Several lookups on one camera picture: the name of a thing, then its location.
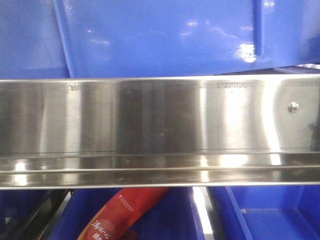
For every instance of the blue bin under rail right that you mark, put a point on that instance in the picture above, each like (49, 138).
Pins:
(280, 212)

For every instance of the silver screw on rail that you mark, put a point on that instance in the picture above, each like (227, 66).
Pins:
(293, 107)

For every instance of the stainless steel conveyor side rail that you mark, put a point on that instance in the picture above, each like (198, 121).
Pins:
(161, 131)

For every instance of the large blue plastic bin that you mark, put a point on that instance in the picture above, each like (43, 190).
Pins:
(154, 38)

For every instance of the blue bin under rail left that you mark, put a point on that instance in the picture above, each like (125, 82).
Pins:
(174, 217)

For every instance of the red printed snack package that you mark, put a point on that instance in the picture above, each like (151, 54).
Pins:
(121, 212)

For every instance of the black metal frame bar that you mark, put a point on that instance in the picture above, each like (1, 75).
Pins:
(40, 219)

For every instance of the blue bin under rail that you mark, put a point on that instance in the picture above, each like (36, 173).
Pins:
(280, 212)
(174, 217)

